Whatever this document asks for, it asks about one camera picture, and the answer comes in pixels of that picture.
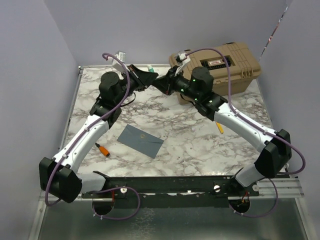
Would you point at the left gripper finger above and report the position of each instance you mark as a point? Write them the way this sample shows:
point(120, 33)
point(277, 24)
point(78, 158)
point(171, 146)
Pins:
point(147, 78)
point(137, 71)

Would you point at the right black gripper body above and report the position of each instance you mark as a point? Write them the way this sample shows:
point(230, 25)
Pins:
point(172, 78)

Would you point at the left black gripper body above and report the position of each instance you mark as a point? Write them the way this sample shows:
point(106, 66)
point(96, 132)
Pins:
point(135, 82)

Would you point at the green white glue stick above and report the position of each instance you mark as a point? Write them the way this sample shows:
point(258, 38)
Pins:
point(150, 68)

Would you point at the grey blue envelope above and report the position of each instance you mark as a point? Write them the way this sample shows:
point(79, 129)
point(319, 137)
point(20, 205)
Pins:
point(140, 141)

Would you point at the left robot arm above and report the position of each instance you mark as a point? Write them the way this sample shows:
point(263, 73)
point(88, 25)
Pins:
point(58, 175)

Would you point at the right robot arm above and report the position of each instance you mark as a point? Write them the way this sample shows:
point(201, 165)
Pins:
point(272, 146)

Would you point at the tan plastic toolbox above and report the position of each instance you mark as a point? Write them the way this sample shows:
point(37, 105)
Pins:
point(223, 70)

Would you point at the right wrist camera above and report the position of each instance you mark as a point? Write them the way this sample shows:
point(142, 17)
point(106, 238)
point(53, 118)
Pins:
point(182, 59)

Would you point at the orange handled screwdriver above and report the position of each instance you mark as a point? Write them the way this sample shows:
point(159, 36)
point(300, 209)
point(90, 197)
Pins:
point(103, 150)

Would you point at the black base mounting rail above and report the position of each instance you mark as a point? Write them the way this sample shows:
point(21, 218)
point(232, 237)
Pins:
point(171, 192)

